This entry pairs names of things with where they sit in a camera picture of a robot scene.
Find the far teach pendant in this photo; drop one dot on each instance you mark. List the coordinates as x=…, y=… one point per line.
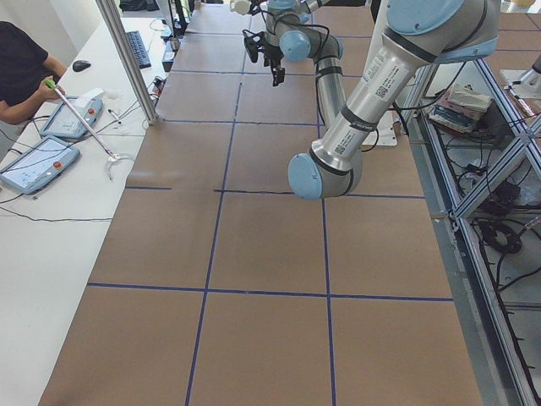
x=64, y=125

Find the aluminium table frame rail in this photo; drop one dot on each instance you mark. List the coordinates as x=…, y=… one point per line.
x=485, y=185

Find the black computer mouse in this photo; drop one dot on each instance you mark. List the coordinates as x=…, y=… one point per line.
x=80, y=65

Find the aluminium frame post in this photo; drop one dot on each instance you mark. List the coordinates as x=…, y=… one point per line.
x=111, y=16

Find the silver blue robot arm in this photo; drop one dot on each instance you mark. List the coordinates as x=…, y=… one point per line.
x=301, y=8
x=410, y=35

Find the near teach pendant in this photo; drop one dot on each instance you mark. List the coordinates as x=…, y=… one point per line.
x=40, y=165

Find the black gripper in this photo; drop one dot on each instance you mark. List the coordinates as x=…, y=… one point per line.
x=270, y=53

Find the teach pendant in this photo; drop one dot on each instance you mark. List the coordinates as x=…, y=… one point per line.
x=40, y=165
x=64, y=125

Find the metal grabber stick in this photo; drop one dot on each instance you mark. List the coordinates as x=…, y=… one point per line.
x=113, y=157

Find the black keyboard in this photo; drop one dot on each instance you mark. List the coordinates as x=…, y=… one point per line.
x=138, y=49

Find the stack of books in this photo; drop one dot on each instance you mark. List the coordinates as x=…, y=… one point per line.
x=460, y=108

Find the black marker pen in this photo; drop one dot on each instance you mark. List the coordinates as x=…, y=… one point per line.
x=115, y=116

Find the seated person black shirt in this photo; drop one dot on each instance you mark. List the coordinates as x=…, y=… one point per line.
x=25, y=66

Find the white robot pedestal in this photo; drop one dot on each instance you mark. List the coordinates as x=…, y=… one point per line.
x=385, y=135

